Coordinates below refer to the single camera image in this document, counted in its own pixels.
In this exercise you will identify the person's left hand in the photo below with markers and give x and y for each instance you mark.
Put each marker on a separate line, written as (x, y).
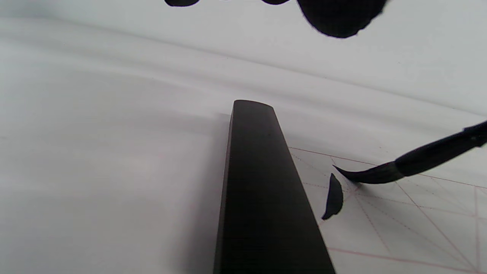
(342, 19)

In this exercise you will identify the red grid calligraphy paper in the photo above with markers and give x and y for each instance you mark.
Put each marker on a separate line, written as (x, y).
(399, 236)

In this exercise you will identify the black bar paperweight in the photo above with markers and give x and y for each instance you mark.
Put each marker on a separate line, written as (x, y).
(262, 190)

